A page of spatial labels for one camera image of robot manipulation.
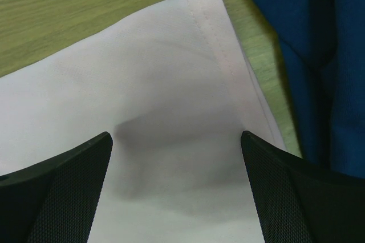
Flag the folded navy blue t shirt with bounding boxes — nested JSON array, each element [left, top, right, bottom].
[[253, 0, 364, 178]]

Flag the pink t shirt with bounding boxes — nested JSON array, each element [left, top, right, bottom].
[[1, 0, 285, 242]]

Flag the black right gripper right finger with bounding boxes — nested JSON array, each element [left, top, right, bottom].
[[241, 131, 364, 243]]

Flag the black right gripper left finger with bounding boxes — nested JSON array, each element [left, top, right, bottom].
[[1, 132, 113, 243]]

